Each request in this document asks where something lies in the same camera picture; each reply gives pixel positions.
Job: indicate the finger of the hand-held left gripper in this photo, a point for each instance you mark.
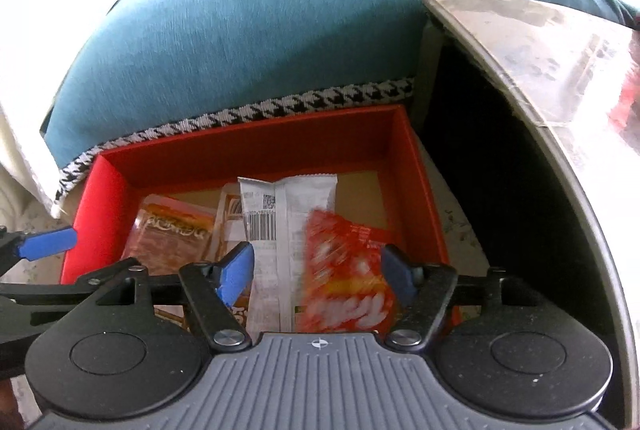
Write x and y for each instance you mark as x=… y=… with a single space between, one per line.
x=60 y=295
x=47 y=242

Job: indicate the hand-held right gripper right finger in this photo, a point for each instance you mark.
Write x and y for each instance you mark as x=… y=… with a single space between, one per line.
x=399 y=277

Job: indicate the teal sofa cover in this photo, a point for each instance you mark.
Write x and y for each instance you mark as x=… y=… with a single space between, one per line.
x=300 y=35

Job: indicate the long white snack packet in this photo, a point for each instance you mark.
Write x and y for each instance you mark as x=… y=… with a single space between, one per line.
x=275 y=210

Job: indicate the floral bed sheet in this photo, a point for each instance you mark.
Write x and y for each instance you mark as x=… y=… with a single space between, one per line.
x=467 y=235

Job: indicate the glass top coffee table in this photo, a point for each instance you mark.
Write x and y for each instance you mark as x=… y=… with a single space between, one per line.
x=575 y=60

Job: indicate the red plastic bag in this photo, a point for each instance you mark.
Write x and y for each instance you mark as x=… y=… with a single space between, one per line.
x=627 y=110

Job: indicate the red cardboard box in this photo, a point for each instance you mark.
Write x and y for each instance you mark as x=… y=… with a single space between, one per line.
x=250 y=150

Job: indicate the orange translucent snack packet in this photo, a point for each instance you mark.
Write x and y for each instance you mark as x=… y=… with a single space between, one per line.
x=170 y=230

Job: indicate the red snack packet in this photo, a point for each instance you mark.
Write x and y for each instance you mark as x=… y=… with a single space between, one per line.
x=345 y=270

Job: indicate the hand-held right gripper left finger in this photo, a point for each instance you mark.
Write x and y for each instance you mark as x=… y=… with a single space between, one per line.
x=237 y=272

